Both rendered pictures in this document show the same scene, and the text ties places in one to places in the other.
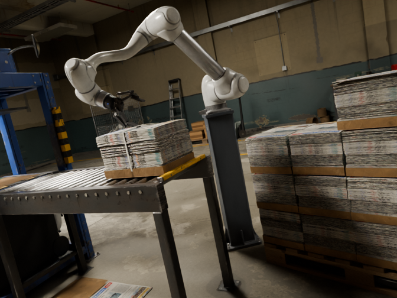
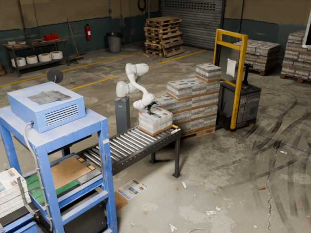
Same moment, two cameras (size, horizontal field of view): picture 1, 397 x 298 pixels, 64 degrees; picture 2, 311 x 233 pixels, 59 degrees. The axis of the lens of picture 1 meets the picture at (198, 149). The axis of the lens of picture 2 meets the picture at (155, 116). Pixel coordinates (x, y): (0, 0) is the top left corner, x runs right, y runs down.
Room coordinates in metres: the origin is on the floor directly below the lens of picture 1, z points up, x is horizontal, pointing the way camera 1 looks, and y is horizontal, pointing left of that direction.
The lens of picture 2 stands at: (0.70, 3.54, 2.70)
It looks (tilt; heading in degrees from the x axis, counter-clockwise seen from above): 27 degrees down; 286
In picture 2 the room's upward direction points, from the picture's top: straight up
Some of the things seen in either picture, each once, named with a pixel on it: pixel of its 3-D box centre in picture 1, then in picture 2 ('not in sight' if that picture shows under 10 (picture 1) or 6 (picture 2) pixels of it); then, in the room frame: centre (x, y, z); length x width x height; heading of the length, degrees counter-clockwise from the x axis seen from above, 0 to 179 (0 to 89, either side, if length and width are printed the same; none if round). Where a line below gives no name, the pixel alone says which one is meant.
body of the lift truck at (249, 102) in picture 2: not in sight; (237, 103); (0.53, -1.86, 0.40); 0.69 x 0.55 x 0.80; 133
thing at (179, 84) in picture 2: (376, 74); (180, 83); (1.54, -0.90, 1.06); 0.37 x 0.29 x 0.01; 134
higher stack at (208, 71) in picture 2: not in sight; (205, 99); (1.12, -1.32, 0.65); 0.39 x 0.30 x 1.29; 133
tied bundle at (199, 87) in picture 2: not in sight; (193, 87); (1.34, -1.12, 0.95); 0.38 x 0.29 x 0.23; 133
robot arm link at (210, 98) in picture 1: (213, 89); (121, 88); (2.32, -0.19, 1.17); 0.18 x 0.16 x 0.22; 36
